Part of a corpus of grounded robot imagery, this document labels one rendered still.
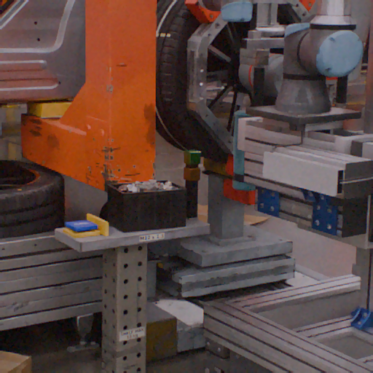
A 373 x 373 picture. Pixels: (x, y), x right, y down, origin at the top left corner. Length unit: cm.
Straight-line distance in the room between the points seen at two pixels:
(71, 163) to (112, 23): 53
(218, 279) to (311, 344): 84
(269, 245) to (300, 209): 86
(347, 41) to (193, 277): 118
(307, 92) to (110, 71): 62
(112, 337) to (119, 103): 69
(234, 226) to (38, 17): 101
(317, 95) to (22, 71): 113
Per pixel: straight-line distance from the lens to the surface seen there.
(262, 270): 351
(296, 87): 262
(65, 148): 320
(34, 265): 300
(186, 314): 324
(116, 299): 283
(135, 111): 294
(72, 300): 307
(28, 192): 307
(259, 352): 269
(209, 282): 339
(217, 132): 325
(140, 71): 294
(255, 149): 274
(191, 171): 289
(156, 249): 326
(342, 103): 327
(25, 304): 301
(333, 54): 248
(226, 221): 353
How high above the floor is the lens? 117
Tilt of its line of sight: 12 degrees down
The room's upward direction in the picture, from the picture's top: 1 degrees clockwise
